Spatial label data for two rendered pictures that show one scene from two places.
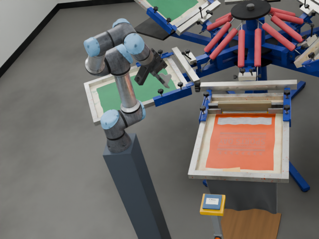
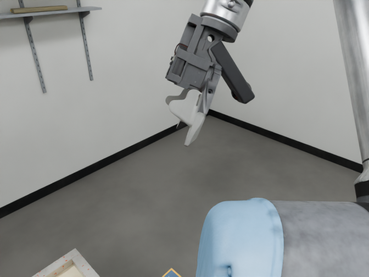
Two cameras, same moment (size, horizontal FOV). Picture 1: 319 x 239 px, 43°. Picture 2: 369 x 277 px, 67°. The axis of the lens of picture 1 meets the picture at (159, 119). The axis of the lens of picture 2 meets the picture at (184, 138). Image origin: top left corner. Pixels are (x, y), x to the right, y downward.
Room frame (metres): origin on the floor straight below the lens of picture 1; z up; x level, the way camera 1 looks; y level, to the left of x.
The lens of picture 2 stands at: (2.03, 0.10, 2.00)
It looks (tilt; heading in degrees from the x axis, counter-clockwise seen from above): 30 degrees down; 200
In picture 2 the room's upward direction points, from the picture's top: straight up
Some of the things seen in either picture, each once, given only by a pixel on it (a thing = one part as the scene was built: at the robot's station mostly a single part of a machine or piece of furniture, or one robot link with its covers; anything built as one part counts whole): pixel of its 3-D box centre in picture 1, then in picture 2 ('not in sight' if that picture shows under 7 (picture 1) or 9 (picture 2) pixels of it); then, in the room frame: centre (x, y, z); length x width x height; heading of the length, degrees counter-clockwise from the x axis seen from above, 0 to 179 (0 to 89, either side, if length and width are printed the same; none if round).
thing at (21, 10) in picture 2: not in sight; (39, 9); (0.13, -1.80, 1.77); 0.41 x 0.10 x 0.03; 152
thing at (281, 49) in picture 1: (253, 44); not in sight; (2.88, -0.92, 0.99); 0.82 x 0.79 x 0.12; 156
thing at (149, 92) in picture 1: (149, 73); not in sight; (2.78, -0.02, 1.05); 1.08 x 0.61 x 0.23; 96
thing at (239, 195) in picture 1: (241, 190); not in sight; (1.64, -0.38, 0.74); 0.45 x 0.03 x 0.43; 66
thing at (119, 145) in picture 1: (117, 138); not in sight; (1.87, 0.28, 1.25); 0.15 x 0.15 x 0.10
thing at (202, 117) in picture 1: (206, 109); not in sight; (2.24, -0.34, 0.98); 0.30 x 0.05 x 0.07; 156
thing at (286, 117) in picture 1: (286, 108); not in sight; (2.02, -0.85, 0.98); 0.30 x 0.05 x 0.07; 156
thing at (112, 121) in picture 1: (112, 123); not in sight; (1.87, 0.27, 1.37); 0.13 x 0.12 x 0.14; 108
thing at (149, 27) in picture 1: (193, 36); not in sight; (3.42, -0.53, 0.91); 1.34 x 0.41 x 0.08; 36
